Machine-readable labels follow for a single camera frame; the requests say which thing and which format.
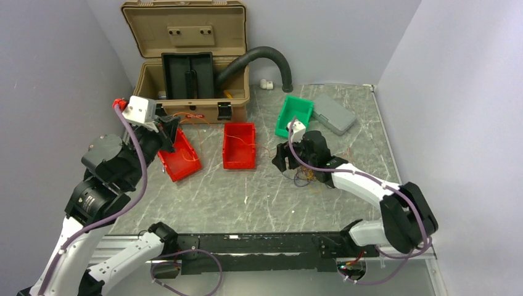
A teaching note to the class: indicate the red bin centre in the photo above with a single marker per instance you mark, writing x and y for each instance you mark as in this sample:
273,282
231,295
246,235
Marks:
239,147

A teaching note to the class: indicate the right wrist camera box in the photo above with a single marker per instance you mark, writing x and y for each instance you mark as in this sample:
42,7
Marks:
297,129

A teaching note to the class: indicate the red bin left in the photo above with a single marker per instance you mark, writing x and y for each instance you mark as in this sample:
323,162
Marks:
183,162

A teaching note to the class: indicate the white pipe fitting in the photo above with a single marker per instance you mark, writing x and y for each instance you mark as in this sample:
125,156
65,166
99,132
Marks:
266,85

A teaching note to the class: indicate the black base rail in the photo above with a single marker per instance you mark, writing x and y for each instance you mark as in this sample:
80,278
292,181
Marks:
266,251

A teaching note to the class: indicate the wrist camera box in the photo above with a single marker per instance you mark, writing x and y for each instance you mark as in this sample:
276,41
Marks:
140,111
297,129

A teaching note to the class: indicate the red bin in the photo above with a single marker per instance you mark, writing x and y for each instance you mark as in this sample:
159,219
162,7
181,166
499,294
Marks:
239,147
183,162

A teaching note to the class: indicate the yellow tool in toolbox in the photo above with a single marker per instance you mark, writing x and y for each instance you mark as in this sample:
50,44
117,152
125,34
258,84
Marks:
227,94

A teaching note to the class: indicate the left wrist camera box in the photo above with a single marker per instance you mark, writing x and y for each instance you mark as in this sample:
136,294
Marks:
140,111

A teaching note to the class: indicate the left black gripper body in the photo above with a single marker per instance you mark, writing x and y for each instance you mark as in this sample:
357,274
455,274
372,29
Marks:
164,143

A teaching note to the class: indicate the grey plastic case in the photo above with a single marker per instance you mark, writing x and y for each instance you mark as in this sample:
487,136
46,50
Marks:
332,114

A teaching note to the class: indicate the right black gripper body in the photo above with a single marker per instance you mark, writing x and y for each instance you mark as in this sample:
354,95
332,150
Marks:
300,150

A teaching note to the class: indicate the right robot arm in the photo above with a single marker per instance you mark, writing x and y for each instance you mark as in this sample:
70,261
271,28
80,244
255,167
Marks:
406,223

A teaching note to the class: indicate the green plastic bin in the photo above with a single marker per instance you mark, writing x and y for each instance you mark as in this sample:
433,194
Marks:
292,107

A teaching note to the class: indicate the black toolbox tray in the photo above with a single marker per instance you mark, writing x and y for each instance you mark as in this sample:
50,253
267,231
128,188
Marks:
188,76

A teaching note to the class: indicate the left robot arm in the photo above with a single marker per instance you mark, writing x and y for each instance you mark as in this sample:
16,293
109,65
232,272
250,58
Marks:
114,168

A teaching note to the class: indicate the tan open toolbox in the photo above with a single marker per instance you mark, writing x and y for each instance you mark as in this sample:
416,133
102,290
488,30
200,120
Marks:
185,45

